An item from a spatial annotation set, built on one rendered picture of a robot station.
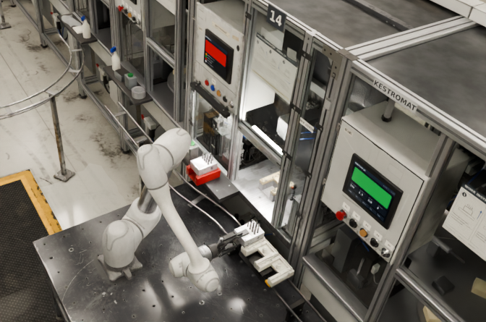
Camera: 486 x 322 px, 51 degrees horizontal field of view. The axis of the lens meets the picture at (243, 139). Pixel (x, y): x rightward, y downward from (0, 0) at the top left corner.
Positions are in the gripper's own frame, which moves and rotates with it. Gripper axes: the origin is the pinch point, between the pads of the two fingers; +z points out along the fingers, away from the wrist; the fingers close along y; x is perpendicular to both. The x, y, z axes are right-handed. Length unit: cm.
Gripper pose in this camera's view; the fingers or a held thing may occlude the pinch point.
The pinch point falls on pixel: (241, 236)
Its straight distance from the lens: 270.3
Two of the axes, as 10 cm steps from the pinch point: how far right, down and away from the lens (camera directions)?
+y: 0.9, -7.8, -6.1
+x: -5.7, -5.5, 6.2
